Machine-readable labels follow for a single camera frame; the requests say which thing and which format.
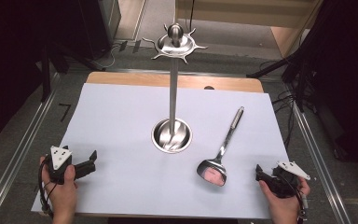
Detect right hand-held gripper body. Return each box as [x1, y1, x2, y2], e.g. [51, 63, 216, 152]
[269, 161, 311, 199]

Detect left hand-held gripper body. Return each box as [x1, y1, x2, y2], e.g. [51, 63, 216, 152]
[44, 145, 75, 185]

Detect silver metal ladle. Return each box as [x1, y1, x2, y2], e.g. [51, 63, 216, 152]
[196, 105, 245, 188]

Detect steel utensil rack stand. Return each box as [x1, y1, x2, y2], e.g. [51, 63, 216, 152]
[142, 22, 209, 154]

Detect person's right hand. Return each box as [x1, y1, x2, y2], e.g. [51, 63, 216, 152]
[258, 176, 311, 220]

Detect person's left hand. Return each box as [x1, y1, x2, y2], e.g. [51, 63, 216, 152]
[39, 155, 79, 219]

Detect white paper sheet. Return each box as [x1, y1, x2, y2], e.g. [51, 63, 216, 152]
[31, 82, 290, 220]

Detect black stand leg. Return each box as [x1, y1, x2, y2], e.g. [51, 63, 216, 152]
[246, 56, 294, 79]
[39, 40, 107, 103]

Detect black curtain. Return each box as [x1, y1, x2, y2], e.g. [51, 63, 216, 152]
[0, 0, 49, 150]
[288, 0, 358, 175]

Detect black tape strips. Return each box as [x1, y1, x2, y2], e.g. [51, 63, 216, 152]
[117, 39, 143, 54]

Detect black cabinet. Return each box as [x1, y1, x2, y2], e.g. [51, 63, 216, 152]
[48, 0, 122, 61]

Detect light wooden furniture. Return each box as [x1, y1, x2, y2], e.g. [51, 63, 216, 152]
[174, 0, 324, 58]

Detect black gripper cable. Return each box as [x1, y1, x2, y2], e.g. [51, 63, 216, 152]
[279, 169, 309, 224]
[37, 156, 56, 218]

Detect silver cable plug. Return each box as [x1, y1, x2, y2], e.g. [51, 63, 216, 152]
[300, 191, 310, 210]

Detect metal floor rail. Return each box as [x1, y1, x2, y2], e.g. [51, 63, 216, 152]
[0, 72, 61, 224]
[283, 85, 352, 224]

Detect black floor cables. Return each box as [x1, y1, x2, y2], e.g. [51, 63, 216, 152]
[258, 59, 296, 150]

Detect white floor cable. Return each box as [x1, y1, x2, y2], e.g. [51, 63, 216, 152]
[88, 42, 123, 71]

